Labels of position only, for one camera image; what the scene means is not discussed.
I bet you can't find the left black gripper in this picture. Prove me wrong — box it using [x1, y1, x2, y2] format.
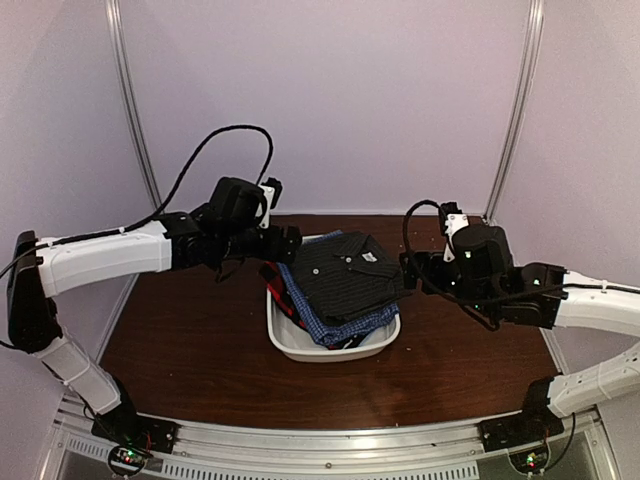
[218, 224, 302, 266]

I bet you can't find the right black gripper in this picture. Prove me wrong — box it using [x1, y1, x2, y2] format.
[400, 250, 497, 318]

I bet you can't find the white plastic bin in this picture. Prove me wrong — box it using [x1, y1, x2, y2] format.
[259, 231, 409, 363]

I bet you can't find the black pinstriped long sleeve shirt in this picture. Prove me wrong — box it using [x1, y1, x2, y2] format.
[290, 231, 410, 325]

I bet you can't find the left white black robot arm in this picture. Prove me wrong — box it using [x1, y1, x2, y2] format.
[2, 177, 302, 444]

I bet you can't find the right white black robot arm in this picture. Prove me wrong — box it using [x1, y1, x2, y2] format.
[402, 224, 639, 442]

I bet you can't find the blue checked long sleeve shirt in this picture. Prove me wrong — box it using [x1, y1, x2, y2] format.
[278, 232, 408, 347]

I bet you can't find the red black plaid shirt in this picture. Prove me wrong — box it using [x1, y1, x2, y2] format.
[258, 261, 366, 351]

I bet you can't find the right led circuit board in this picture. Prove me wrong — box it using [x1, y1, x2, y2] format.
[509, 449, 550, 475]

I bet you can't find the led circuit board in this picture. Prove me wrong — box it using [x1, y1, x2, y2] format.
[509, 449, 550, 475]
[107, 446, 151, 477]

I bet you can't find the left led circuit board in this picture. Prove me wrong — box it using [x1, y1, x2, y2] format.
[107, 446, 151, 477]

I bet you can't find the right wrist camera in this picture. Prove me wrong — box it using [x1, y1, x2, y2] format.
[439, 201, 469, 263]

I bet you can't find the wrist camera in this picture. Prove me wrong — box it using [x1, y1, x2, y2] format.
[258, 177, 283, 229]
[439, 201, 469, 263]

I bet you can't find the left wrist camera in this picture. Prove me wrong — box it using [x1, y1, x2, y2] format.
[258, 177, 283, 229]

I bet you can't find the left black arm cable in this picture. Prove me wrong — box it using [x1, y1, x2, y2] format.
[119, 126, 275, 234]

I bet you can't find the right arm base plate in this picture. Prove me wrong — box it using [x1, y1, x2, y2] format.
[478, 411, 564, 452]

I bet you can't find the front aluminium rail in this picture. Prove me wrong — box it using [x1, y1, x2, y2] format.
[49, 394, 619, 480]

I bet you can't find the right aluminium frame post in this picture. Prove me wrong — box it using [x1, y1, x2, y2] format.
[483, 0, 545, 224]

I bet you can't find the aluminium frame post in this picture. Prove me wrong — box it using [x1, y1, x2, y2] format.
[483, 0, 545, 224]
[104, 0, 162, 209]

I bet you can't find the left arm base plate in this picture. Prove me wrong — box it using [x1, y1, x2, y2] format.
[91, 415, 178, 454]

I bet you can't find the left aluminium frame post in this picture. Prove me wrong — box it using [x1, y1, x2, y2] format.
[104, 0, 162, 209]

